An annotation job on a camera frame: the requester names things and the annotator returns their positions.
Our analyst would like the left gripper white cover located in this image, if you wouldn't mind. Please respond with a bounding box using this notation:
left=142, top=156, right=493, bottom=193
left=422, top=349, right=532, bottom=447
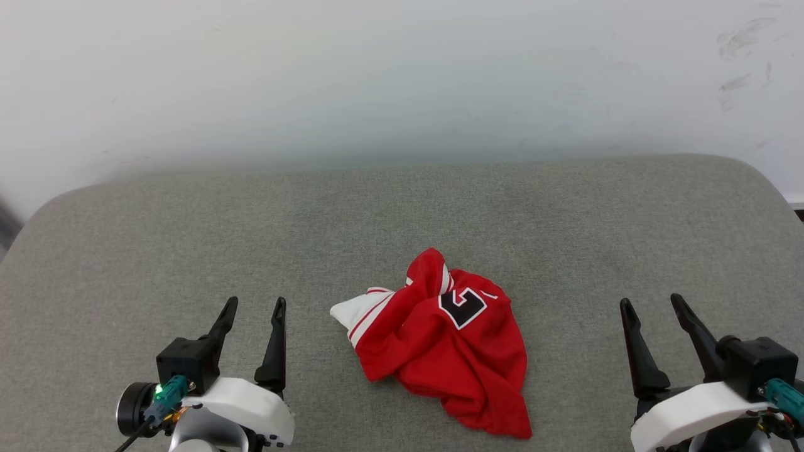
left=181, top=296, right=296, bottom=449

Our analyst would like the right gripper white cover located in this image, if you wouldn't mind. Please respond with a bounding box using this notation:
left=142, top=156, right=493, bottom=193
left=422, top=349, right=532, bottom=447
left=619, top=293, right=771, bottom=452

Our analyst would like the red jersey with white trim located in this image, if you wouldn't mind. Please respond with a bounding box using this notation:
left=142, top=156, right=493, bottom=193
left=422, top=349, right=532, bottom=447
left=330, top=247, right=533, bottom=439

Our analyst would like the grey fabric sofa cushion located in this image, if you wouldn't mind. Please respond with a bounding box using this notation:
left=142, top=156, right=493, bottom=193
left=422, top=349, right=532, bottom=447
left=0, top=154, right=804, bottom=452

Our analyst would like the left teal-plug black camera cable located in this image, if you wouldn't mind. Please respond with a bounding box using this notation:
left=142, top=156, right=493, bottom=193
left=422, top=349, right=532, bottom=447
left=115, top=375, right=190, bottom=452

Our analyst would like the teal-plug black camera cable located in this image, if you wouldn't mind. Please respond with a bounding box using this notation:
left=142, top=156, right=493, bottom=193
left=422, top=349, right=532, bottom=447
left=115, top=375, right=190, bottom=452
left=763, top=378, right=804, bottom=452

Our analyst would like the right teal-plug black camera cable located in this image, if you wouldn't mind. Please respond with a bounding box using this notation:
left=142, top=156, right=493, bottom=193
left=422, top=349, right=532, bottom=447
left=763, top=378, right=804, bottom=452

